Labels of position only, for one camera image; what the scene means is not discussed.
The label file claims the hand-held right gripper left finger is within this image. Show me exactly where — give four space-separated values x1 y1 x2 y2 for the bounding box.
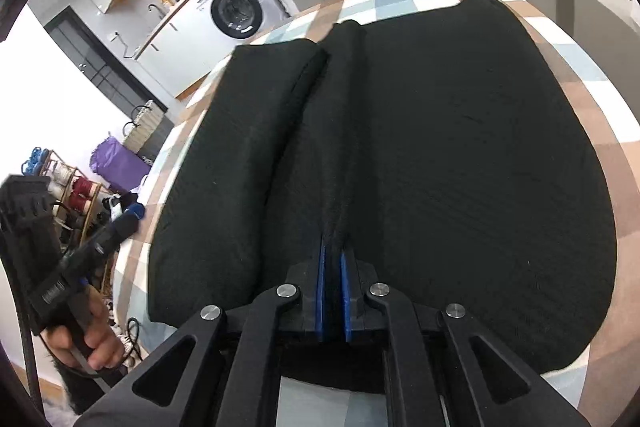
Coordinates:
75 244 328 427

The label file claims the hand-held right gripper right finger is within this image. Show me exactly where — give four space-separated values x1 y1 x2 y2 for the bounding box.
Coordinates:
340 249 591 427

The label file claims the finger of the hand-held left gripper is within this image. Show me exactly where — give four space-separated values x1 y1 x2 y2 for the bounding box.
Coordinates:
60 205 147 284

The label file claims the black knit garment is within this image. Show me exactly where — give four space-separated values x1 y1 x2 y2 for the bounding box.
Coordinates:
147 0 618 395

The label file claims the person's left forearm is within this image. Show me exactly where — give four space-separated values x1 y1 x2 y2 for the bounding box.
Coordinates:
60 359 128 415

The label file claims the person's left hand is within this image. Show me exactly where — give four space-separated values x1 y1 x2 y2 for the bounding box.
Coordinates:
42 288 126 372

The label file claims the shoe rack with shoes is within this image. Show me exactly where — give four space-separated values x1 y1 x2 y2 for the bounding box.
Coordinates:
20 147 136 268

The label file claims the purple bag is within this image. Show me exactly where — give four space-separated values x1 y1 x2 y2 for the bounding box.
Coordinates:
90 137 153 195

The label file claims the woven basket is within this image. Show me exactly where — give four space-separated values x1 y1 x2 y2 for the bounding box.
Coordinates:
122 99 173 155

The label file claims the dark door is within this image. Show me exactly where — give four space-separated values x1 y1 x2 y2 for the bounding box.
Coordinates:
44 6 168 112

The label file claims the counter with lower cabinets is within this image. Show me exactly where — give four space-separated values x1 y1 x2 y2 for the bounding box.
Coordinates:
107 0 231 100

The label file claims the brown blue checked tablecloth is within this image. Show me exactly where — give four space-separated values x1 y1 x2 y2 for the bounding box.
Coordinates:
110 0 640 427

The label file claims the black cable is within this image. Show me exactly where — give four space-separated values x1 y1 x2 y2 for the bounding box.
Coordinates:
0 227 42 413

